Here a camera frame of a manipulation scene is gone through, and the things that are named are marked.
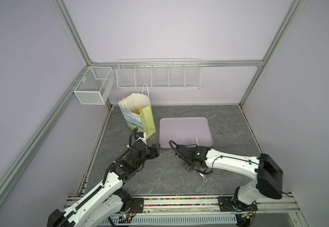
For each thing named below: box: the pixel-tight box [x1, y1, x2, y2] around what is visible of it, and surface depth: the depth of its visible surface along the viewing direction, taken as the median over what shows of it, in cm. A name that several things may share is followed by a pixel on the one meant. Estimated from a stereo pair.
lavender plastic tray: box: [159, 116, 214, 149], surface depth 107 cm
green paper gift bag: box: [118, 104, 156, 140], surface depth 89 cm
